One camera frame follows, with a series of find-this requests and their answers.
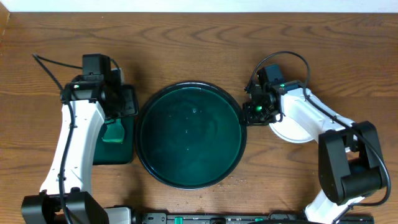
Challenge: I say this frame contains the green yellow sponge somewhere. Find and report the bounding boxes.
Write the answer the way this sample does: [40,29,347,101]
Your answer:
[102,119,125,144]

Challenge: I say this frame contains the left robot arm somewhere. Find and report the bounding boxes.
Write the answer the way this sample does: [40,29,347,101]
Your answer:
[21,54,139,223]

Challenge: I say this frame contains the black round tray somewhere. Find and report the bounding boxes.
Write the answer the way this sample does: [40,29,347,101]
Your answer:
[134,81,247,190]

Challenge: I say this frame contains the black rectangular water tray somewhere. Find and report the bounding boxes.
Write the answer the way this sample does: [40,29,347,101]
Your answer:
[93,85,139,166]

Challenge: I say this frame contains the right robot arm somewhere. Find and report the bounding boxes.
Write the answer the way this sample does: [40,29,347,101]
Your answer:
[242,64,391,223]

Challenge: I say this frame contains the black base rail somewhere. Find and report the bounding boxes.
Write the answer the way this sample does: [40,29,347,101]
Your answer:
[107,205,376,224]

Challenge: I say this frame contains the white plate top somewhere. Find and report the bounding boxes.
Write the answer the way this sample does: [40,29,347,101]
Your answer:
[269,118,313,144]

